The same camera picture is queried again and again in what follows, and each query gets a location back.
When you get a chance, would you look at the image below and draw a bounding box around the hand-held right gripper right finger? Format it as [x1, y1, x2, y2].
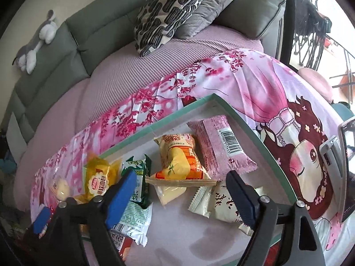
[225, 170, 326, 266]

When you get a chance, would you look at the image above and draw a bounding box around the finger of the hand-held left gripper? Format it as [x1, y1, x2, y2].
[31, 206, 53, 235]

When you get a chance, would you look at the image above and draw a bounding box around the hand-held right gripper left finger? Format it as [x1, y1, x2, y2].
[41, 169, 137, 266]

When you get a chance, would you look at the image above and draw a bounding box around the white snack packet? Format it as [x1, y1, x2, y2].
[208, 181, 264, 237]

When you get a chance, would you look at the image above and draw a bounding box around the mint green snack packet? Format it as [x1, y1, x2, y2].
[109, 202, 154, 247]

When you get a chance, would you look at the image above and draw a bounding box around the green white biscuit packet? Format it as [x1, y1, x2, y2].
[121, 154, 152, 209]

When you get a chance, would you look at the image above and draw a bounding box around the golden transparent snack packet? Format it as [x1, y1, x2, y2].
[83, 156, 122, 203]

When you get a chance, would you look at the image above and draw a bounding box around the small round pastry packet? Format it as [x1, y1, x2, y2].
[49, 178, 71, 201]

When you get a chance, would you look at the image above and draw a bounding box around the small cream snack packet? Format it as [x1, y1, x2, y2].
[189, 185, 215, 219]

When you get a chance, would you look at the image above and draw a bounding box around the red white biscuit packet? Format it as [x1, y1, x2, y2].
[109, 229, 134, 262]

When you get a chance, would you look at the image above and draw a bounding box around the pink snack packet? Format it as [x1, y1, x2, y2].
[186, 115, 257, 180]

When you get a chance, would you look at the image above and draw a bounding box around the white tray teal rim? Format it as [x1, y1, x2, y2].
[80, 93, 298, 266]

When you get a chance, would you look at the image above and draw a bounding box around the yellow orange snack packet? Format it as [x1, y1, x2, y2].
[146, 133, 217, 187]

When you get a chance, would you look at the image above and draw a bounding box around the teal cloth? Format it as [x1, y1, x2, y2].
[0, 155, 17, 172]

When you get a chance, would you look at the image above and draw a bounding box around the silver phone stand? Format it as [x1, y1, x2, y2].
[319, 136, 347, 219]

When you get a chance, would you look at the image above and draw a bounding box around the black smartphone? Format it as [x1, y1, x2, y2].
[337, 116, 355, 223]

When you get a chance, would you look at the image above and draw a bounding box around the pink printed blanket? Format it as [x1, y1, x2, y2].
[29, 48, 355, 266]

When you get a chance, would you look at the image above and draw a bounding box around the pink round stool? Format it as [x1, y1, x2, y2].
[298, 67, 335, 104]

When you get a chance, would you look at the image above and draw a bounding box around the grey white plush toy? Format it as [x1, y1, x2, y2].
[12, 10, 59, 75]

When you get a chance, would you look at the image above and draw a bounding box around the black drying rack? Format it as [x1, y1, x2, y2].
[292, 0, 333, 71]

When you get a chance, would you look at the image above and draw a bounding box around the black patterned pillow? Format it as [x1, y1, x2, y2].
[134, 0, 214, 58]

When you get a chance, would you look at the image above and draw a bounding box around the grey quilted pillow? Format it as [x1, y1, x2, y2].
[175, 0, 247, 40]

